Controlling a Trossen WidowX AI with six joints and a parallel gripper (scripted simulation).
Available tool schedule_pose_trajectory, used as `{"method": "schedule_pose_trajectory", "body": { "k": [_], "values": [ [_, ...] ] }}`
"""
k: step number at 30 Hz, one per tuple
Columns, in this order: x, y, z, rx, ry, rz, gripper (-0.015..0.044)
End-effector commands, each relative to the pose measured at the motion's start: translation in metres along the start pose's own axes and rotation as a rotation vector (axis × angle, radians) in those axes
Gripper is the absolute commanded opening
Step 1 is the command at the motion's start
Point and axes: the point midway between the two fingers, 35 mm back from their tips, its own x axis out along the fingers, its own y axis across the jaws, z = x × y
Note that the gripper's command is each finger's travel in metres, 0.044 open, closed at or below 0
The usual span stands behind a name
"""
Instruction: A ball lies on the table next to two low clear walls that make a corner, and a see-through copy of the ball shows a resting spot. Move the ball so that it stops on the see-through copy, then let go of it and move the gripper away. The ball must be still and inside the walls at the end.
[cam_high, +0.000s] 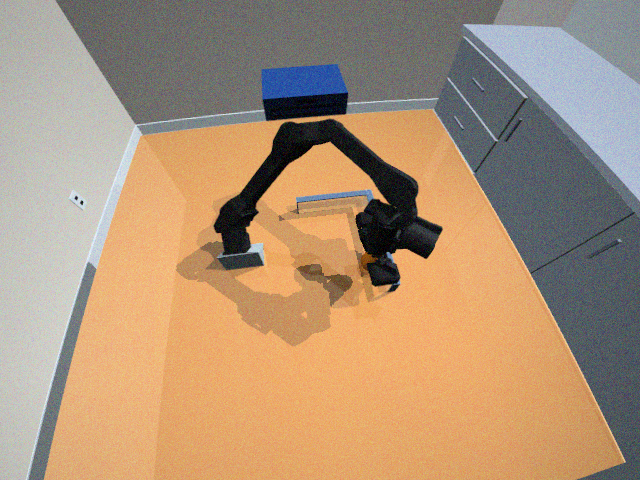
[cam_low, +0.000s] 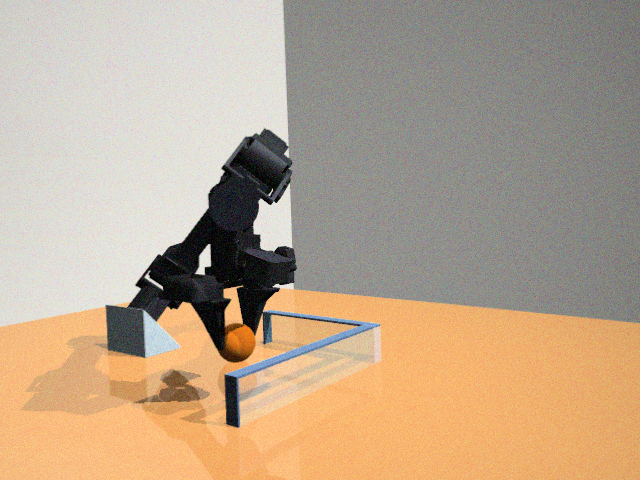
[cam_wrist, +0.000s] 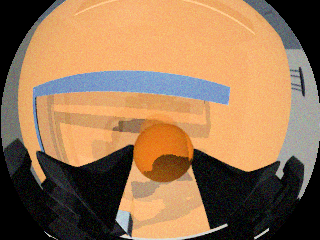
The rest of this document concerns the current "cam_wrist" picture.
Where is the clear l-shaped wall with blue top edge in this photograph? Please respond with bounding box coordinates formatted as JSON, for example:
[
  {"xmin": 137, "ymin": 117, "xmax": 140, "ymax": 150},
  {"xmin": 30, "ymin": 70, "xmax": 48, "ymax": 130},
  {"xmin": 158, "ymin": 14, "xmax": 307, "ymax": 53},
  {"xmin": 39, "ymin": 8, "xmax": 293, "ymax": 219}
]
[{"xmin": 36, "ymin": 95, "xmax": 65, "ymax": 163}]

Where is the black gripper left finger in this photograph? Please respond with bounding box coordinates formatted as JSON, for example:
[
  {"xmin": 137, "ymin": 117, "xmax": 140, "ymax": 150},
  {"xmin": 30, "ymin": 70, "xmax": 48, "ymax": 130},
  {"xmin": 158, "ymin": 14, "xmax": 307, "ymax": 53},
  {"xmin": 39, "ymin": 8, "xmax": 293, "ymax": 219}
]
[{"xmin": 36, "ymin": 144, "xmax": 133, "ymax": 231}]

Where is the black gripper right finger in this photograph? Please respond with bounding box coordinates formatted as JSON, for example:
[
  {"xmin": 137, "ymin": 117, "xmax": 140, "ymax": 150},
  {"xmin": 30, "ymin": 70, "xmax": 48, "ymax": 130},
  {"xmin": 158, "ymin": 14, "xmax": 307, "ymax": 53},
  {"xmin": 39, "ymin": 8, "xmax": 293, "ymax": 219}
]
[{"xmin": 191, "ymin": 149, "xmax": 281, "ymax": 229}]

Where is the blue wall top trim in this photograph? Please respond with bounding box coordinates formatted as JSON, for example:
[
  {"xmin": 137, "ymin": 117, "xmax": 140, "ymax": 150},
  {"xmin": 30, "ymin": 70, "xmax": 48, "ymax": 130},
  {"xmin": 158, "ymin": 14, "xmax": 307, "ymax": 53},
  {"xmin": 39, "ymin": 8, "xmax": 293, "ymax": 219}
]
[{"xmin": 32, "ymin": 69, "xmax": 231, "ymax": 153}]

